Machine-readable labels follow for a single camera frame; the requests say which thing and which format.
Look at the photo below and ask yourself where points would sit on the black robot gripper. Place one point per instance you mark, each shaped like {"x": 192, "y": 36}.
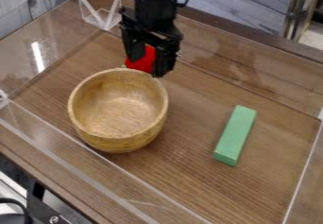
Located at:
{"x": 148, "y": 24}

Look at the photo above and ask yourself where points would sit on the red knitted strawberry fruit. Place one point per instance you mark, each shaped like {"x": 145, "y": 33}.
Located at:
{"x": 144, "y": 63}

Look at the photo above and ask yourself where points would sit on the round wooden bowl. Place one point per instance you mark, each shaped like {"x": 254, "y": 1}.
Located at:
{"x": 117, "y": 108}

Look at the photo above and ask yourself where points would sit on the green rectangular block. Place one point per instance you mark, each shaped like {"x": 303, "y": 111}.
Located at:
{"x": 229, "y": 145}

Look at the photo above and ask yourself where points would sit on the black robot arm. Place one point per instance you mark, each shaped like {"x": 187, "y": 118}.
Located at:
{"x": 151, "y": 37}

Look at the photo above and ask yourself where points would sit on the metal table leg background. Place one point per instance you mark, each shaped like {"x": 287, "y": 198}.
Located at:
{"x": 298, "y": 19}

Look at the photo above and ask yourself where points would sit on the clear acrylic corner bracket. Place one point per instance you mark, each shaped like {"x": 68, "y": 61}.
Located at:
{"x": 101, "y": 18}

